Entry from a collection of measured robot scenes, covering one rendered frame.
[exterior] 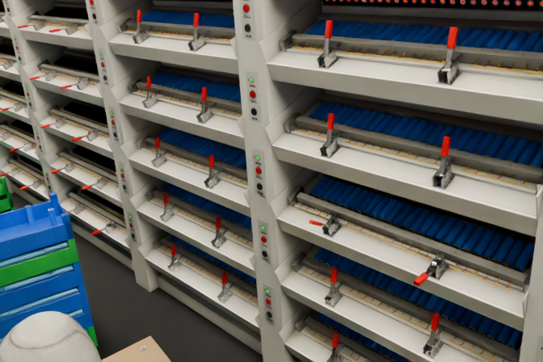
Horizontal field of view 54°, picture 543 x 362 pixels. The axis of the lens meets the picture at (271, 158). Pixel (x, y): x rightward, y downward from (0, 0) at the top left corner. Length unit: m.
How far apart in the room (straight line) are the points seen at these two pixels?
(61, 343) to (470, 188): 0.77
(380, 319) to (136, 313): 0.99
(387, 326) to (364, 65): 0.59
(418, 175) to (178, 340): 1.08
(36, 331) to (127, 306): 1.02
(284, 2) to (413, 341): 0.80
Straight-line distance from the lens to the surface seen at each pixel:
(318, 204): 1.30
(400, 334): 1.28
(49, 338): 1.05
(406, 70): 1.03
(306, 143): 1.23
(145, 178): 1.93
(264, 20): 1.21
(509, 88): 0.94
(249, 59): 1.25
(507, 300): 1.09
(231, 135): 1.37
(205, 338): 1.85
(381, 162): 1.12
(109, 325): 2.00
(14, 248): 1.70
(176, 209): 1.84
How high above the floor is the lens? 1.17
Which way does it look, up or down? 21 degrees down
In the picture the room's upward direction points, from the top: 4 degrees counter-clockwise
